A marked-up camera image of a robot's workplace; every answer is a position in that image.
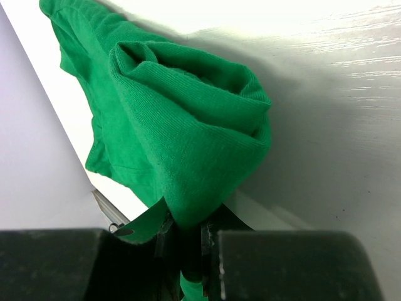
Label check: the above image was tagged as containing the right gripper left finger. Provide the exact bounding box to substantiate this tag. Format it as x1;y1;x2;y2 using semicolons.
114;198;175;258

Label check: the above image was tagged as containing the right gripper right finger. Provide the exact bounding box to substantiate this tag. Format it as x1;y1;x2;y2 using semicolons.
200;204;254;300

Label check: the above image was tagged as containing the green t shirt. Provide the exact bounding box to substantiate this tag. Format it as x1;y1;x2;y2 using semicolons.
39;0;273;301

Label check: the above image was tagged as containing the aluminium rail frame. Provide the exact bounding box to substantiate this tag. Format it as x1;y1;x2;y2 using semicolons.
92;189;130;233

